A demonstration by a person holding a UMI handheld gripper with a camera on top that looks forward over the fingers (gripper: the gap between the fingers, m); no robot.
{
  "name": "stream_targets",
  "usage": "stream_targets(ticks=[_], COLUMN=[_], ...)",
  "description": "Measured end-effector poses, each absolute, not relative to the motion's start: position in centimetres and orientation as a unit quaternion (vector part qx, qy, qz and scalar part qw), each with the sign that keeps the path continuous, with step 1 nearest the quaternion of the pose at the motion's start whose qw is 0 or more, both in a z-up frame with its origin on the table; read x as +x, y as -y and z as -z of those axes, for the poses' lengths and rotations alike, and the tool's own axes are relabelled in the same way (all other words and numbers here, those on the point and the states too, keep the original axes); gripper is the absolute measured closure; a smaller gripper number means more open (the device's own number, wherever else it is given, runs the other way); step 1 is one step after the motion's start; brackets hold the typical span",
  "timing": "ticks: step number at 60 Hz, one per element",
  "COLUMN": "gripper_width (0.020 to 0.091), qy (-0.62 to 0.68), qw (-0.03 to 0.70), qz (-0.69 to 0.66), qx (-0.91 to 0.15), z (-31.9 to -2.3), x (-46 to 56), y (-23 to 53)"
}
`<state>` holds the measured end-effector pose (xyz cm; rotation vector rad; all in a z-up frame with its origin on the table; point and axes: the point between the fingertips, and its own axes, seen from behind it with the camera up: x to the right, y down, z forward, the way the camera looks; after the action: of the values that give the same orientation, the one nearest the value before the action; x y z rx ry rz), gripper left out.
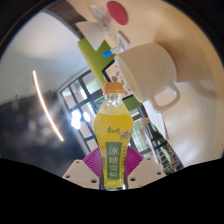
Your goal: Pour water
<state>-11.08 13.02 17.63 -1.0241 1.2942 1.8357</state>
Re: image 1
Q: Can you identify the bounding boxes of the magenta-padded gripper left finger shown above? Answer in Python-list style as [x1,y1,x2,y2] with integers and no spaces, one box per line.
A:
[62,148,103,191]

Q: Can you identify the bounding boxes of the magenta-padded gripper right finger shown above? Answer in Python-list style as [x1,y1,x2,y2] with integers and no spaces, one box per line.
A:
[123,146,167,190]

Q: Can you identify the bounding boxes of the yellow drink bottle orange cap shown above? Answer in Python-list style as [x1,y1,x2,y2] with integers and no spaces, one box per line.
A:
[93,82,135,191]

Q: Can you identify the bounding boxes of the pendant ceiling lamps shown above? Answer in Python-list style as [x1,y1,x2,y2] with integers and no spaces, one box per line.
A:
[70,109,92,131]

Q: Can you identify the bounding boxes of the curved linear ceiling light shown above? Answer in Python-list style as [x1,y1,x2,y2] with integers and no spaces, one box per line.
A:
[31,69,65,143]

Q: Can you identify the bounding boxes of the white ribbed mug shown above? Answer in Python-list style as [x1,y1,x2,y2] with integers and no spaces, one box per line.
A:
[114,42,181,114]

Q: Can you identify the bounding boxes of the green upholstered bench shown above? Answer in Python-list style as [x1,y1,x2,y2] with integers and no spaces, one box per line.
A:
[77,36,141,111]

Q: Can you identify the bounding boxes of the white bowl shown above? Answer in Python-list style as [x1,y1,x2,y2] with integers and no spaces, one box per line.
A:
[74,20,110,52]

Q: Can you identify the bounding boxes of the flat round red coaster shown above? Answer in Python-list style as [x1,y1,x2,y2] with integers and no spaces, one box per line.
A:
[106,0,129,26]

